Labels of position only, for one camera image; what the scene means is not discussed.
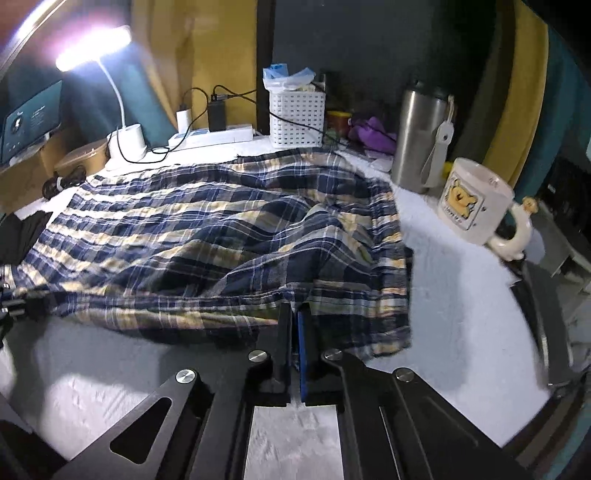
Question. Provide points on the red yellow jar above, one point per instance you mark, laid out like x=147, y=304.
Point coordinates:
x=339, y=123

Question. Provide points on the stainless steel tumbler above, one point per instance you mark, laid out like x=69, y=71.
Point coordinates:
x=415, y=138

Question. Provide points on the purple cloth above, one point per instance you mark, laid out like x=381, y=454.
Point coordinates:
x=371, y=134

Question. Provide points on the white charger plug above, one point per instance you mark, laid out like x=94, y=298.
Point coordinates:
x=183, y=120

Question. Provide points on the cardboard box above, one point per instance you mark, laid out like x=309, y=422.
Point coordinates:
x=27, y=180

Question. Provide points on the blue yellow plaid pants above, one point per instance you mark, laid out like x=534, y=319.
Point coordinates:
x=207, y=230

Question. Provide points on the black curtain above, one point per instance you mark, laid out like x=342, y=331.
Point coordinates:
x=369, y=46

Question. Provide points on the cream bear print mug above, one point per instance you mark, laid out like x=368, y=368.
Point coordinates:
x=466, y=203

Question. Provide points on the white desk lamp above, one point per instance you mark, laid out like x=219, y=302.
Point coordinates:
x=129, y=138

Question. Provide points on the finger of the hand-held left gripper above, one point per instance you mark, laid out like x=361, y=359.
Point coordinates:
x=13, y=305

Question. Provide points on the white power strip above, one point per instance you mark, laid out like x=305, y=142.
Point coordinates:
x=217, y=135

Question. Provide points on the blue plastic bag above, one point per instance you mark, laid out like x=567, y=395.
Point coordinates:
x=286, y=76

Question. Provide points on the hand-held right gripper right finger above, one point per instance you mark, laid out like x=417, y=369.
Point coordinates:
x=304, y=355

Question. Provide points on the white plastic basket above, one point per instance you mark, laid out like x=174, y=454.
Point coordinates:
x=286, y=134

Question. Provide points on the black metal bed rail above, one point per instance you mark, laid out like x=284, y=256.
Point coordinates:
x=540, y=314

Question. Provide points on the black electronic device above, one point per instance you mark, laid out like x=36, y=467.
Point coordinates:
x=568, y=184

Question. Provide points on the dark screen tablet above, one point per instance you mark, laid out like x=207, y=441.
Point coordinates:
x=27, y=124

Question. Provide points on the yellow curtain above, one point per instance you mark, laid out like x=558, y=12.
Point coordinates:
x=521, y=92
x=221, y=46

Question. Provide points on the tan lidded container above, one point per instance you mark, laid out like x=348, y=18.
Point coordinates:
x=83, y=159

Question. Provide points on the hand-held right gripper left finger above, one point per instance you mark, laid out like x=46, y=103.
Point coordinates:
x=281, y=350

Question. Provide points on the grey stand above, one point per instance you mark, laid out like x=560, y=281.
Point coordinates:
x=549, y=240

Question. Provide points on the black power adapter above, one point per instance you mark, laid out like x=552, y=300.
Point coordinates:
x=216, y=115

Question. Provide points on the black cloth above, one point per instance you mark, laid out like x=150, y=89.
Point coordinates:
x=23, y=233

